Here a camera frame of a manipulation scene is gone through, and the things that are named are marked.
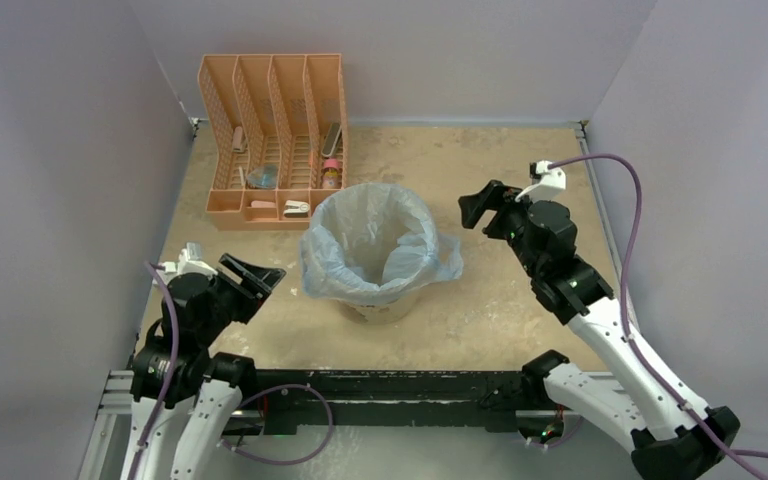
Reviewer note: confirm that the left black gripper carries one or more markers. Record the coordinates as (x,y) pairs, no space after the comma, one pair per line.
(250,296)

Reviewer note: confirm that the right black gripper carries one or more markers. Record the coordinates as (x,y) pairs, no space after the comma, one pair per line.
(490,198)

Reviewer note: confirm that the blue plastic trash bag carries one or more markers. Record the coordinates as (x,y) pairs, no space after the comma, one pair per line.
(374,243)

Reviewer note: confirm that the beige capybara trash bin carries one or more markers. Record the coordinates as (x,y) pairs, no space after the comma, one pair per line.
(379,315)

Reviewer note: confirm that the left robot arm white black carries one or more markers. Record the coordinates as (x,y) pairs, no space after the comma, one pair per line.
(182,396)

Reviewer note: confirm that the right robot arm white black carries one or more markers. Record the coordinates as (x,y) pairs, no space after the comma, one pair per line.
(669,431)

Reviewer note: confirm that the white stapler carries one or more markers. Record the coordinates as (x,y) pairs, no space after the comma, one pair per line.
(296,209)

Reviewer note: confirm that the pink eraser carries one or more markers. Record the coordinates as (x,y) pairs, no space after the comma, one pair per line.
(262,204)

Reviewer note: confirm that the pink cartoon bottle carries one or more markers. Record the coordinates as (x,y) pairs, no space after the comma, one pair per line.
(331,174)

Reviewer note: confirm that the pink plastic file organizer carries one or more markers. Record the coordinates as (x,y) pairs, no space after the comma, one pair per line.
(285,104)

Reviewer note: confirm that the grey pen case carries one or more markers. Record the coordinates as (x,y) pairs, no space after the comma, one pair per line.
(331,141)

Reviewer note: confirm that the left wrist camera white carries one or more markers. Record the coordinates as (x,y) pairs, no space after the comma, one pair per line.
(190,260)

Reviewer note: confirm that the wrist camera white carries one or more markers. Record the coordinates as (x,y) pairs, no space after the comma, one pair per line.
(547,182)
(190,260)

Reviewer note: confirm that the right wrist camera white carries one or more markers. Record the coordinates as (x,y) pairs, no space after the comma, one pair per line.
(547,182)

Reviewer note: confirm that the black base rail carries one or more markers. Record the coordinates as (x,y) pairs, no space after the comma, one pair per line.
(279,401)

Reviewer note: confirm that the aluminium frame rail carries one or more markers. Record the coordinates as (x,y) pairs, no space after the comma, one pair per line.
(109,404)

